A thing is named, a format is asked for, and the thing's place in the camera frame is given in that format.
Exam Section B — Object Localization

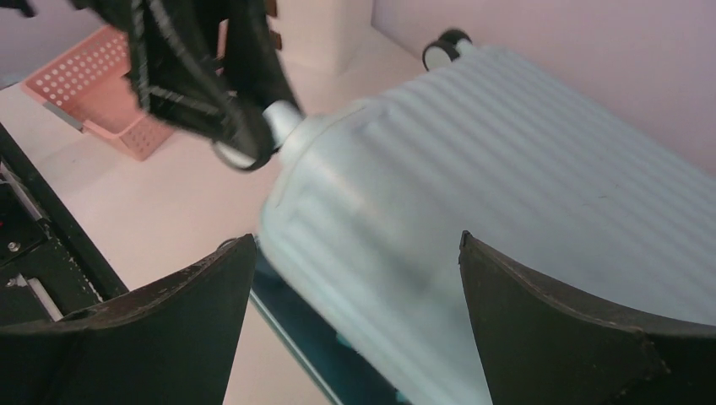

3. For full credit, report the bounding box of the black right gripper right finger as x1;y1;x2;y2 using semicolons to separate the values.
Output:
458;232;715;404

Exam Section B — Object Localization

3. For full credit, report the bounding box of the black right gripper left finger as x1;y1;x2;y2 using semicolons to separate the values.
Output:
1;235;257;404

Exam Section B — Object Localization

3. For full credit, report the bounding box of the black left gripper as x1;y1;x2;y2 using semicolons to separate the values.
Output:
72;1;299;168

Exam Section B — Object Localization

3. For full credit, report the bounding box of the light blue ribbed suitcase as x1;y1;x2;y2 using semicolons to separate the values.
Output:
257;30;715;404

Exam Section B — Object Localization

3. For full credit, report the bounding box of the white stacked drawer box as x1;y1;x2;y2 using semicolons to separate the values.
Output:
264;0;374;75

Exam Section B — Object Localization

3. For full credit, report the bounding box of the pink perforated plastic basket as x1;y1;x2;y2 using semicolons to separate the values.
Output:
21;21;231;163

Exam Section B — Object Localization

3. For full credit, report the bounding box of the black mounting base plate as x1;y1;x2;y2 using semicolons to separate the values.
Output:
1;129;128;327

